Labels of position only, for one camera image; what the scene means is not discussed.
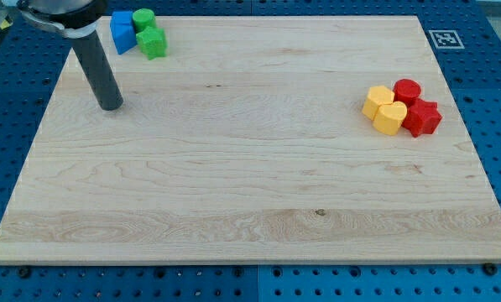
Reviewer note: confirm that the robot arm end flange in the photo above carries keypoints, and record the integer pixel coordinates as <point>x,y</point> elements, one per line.
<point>72,19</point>

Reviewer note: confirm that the yellow hexagon block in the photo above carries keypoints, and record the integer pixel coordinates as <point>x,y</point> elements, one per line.
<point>376,97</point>

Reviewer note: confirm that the yellow heart block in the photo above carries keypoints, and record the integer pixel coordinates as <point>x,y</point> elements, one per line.
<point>389,118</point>

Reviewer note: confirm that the green star block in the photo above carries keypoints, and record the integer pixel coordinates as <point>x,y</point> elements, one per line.
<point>152,42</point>

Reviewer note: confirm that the red cylinder block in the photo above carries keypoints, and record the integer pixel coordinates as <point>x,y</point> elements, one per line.
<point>406,91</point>

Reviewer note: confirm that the green cylinder block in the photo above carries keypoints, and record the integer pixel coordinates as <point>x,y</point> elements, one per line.
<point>143,18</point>

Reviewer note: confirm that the red star block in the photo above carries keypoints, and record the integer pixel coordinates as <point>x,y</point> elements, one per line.
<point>422,117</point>

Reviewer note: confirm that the blue pentagon block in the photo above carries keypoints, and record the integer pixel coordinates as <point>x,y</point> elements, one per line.
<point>122,30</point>

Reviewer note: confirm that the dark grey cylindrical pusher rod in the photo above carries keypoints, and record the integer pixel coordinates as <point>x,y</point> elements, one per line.
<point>98,72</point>

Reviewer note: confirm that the white fiducial marker tag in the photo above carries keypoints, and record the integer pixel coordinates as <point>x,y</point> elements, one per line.
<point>446,39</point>

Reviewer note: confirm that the black bolt left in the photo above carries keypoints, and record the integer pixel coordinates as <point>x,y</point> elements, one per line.
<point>24,272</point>

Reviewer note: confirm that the black bolt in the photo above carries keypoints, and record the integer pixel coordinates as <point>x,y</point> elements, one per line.
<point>24,272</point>
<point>490,269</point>

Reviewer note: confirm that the black bolt right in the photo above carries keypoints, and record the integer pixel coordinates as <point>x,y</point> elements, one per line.
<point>490,269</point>

